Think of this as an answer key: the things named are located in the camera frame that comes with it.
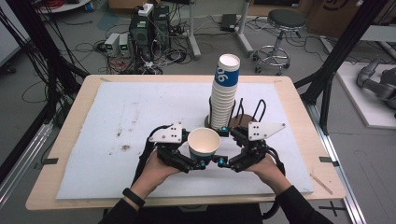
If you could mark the black flat box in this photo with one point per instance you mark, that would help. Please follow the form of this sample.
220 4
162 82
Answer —
228 22

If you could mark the white stand leg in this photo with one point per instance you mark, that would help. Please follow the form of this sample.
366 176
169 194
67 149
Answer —
193 31
244 31

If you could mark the black round stool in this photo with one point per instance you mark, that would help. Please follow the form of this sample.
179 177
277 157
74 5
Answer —
286 18

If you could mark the stack of white paper cups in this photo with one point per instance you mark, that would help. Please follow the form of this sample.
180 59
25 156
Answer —
221 102

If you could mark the single blue-banded paper cup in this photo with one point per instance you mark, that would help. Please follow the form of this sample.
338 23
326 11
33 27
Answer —
204 143

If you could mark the white power adapter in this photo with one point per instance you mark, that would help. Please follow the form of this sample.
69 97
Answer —
145 10

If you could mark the thin wooden stick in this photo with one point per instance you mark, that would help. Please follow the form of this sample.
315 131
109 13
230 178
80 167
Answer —
320 184

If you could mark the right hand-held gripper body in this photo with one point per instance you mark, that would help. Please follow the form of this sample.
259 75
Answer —
252 155

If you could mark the aluminium rail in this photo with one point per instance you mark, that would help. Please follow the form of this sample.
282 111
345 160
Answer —
339 174
25 158

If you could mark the person's right hand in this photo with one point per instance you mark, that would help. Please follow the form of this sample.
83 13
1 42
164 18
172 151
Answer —
269 174

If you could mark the black wristband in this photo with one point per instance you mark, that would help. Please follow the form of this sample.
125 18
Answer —
134 197

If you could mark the brown cardboard box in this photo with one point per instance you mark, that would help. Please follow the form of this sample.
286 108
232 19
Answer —
330 18

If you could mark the grey bench power supply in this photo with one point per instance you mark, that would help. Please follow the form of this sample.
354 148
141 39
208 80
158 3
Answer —
124 45
111 43

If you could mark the person's left hand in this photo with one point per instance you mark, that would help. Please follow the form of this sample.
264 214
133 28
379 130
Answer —
155 174

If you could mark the black metal frame post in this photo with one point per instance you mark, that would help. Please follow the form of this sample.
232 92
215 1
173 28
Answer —
342 40

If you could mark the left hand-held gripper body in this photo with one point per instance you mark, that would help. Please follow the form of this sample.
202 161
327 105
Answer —
168 133

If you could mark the black tape strip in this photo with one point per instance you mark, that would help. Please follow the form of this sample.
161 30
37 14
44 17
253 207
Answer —
328 160
50 161

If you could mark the black computer tower green label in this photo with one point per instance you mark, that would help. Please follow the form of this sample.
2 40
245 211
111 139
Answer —
140 35

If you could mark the white floor platform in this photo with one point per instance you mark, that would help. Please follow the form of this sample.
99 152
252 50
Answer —
364 109

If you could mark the round white table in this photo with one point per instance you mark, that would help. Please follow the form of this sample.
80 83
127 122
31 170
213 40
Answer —
71 6

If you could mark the white table mat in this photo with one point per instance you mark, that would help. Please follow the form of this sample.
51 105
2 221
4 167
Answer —
102 168

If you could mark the black tape cross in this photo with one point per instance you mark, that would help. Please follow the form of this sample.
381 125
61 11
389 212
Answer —
333 208

